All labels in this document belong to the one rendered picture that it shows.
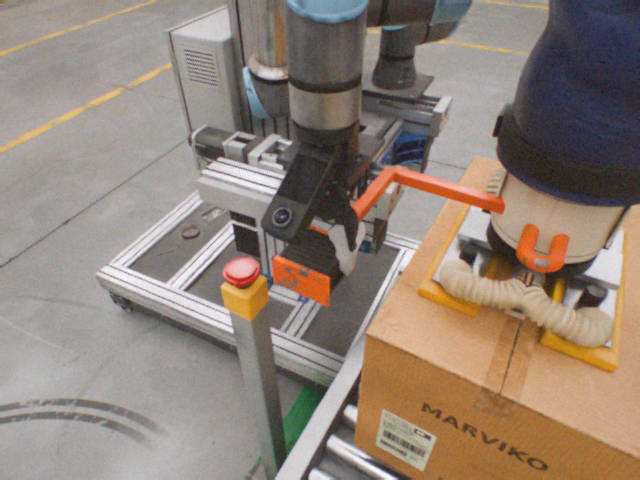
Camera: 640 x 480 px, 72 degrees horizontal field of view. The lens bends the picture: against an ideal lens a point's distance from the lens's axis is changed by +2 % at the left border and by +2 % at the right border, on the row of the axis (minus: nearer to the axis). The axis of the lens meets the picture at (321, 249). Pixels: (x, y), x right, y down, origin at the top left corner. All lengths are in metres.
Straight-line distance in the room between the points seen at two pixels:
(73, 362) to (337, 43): 1.96
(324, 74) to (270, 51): 0.57
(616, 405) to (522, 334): 0.14
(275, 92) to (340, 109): 0.59
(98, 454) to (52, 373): 0.46
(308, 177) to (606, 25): 0.34
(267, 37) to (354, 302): 1.19
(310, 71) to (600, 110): 0.33
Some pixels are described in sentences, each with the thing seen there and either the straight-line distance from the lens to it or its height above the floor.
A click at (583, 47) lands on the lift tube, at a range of 0.59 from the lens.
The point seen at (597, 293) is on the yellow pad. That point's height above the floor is 1.13.
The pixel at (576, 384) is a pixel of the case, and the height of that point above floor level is 1.09.
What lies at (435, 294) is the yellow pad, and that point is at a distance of 0.73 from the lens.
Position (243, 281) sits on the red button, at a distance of 0.83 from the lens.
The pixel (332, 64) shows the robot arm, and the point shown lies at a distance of 0.43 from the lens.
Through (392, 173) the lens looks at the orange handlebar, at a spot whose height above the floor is 1.22.
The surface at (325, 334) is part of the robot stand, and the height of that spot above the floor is 0.21.
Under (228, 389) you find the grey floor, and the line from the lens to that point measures 1.91.
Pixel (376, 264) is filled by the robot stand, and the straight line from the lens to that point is 2.03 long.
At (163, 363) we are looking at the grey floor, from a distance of 2.05.
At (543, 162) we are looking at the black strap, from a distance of 0.63.
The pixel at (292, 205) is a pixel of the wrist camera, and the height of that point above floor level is 1.35.
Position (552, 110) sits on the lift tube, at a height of 1.40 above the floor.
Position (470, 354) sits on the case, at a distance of 0.69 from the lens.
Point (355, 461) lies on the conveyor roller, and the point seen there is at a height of 0.54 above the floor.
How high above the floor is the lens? 1.63
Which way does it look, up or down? 43 degrees down
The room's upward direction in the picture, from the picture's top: straight up
